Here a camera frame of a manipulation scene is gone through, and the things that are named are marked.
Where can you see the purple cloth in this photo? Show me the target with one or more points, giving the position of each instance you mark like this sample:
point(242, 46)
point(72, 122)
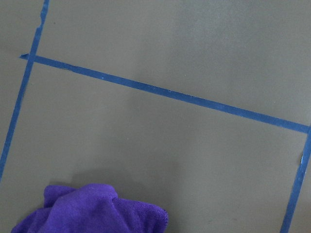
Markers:
point(93, 208)

